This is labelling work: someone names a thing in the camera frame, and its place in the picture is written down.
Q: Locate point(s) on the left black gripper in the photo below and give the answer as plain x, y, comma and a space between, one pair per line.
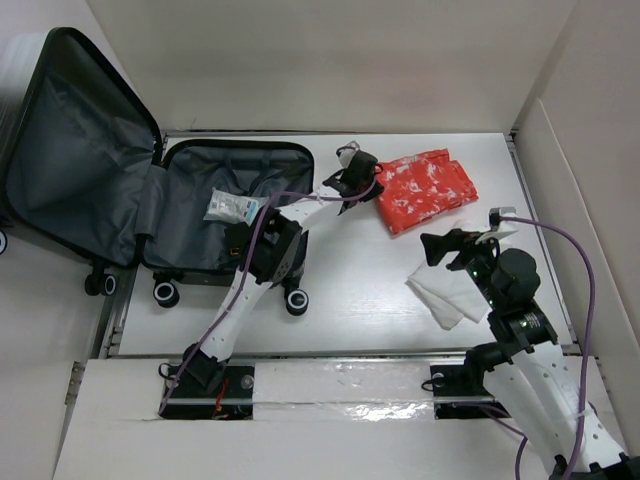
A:
374, 193

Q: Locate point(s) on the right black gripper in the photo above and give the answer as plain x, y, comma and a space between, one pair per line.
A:
455, 239

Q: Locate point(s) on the red white patterned cloth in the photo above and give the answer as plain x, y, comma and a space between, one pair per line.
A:
419, 187

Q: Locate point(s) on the clear plastic packet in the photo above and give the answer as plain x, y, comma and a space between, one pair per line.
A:
226, 207

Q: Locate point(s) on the black suitcase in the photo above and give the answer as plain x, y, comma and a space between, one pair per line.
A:
83, 163

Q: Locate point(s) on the black square compact case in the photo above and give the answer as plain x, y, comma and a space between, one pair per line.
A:
237, 234

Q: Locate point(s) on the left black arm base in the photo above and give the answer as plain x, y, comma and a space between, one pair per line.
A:
230, 399

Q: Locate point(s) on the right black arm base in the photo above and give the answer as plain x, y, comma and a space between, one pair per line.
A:
457, 396

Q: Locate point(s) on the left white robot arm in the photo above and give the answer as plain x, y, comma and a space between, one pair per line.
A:
274, 238

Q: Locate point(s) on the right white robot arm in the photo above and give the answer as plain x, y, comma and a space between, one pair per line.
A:
524, 368

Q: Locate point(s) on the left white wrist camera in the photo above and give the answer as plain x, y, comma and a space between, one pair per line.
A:
346, 153

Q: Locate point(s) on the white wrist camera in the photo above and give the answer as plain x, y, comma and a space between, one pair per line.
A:
499, 225
346, 153

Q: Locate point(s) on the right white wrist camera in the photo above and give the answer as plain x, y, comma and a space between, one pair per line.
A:
499, 225

